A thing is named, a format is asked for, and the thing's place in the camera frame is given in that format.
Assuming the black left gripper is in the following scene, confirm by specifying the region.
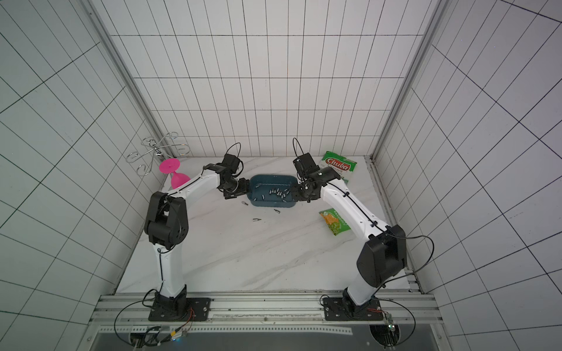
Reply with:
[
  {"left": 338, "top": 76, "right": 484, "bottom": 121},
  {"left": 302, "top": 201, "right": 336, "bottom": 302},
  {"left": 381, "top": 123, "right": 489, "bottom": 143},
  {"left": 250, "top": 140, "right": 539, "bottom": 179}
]
[{"left": 221, "top": 176, "right": 253, "bottom": 200}]

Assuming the dark teal plastic storage box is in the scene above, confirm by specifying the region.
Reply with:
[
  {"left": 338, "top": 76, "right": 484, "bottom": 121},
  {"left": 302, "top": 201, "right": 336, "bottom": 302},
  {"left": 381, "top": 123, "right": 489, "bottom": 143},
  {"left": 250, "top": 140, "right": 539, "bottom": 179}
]
[{"left": 247, "top": 174, "right": 297, "bottom": 208}]

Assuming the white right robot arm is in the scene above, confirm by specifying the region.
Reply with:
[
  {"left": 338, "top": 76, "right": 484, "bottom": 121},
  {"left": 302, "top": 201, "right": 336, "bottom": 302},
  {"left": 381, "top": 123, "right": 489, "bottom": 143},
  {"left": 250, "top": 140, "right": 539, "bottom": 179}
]
[{"left": 291, "top": 153, "right": 407, "bottom": 307}]

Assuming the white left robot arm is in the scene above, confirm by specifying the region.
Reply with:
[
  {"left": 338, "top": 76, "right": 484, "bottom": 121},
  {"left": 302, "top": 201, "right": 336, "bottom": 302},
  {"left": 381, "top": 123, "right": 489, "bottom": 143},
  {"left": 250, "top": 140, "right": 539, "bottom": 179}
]
[{"left": 143, "top": 153, "right": 250, "bottom": 313}]

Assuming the green Chuba cassava chips bag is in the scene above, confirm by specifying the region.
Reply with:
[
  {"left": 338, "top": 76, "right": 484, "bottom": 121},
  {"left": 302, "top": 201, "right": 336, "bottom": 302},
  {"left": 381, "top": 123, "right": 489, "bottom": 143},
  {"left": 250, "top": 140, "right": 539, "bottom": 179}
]
[{"left": 320, "top": 152, "right": 357, "bottom": 184}]

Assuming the small green snack packet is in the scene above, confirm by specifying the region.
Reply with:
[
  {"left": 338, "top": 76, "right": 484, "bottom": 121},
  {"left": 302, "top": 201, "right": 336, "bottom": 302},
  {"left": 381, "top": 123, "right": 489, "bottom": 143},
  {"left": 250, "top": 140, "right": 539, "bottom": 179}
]
[{"left": 319, "top": 209, "right": 351, "bottom": 235}]

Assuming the pink plastic wine glass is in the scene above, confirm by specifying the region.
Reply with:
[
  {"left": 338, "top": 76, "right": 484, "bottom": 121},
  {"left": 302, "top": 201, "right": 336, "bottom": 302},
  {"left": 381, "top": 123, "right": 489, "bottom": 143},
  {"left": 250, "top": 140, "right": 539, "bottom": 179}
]
[{"left": 159, "top": 158, "right": 191, "bottom": 189}]

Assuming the chrome wire glass rack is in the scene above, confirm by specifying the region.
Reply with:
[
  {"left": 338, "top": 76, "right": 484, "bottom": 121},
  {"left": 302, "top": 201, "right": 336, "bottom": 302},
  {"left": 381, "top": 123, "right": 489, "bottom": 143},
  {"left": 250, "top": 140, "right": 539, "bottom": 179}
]
[{"left": 125, "top": 132, "right": 191, "bottom": 177}]

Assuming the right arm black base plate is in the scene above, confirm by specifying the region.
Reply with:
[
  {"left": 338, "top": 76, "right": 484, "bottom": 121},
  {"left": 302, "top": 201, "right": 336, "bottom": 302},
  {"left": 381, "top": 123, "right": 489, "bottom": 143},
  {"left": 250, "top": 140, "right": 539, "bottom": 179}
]
[{"left": 319, "top": 295, "right": 385, "bottom": 322}]

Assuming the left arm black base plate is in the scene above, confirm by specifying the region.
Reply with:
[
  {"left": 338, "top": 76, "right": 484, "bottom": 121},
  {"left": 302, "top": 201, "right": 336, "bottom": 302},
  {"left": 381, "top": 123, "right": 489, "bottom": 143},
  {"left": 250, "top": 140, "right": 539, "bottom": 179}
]
[{"left": 148, "top": 297, "right": 212, "bottom": 323}]

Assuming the aluminium rail frame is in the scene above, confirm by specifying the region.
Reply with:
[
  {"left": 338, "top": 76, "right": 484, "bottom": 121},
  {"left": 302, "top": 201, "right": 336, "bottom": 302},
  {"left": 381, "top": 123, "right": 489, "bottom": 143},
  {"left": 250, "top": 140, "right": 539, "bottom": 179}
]
[{"left": 78, "top": 279, "right": 452, "bottom": 350}]

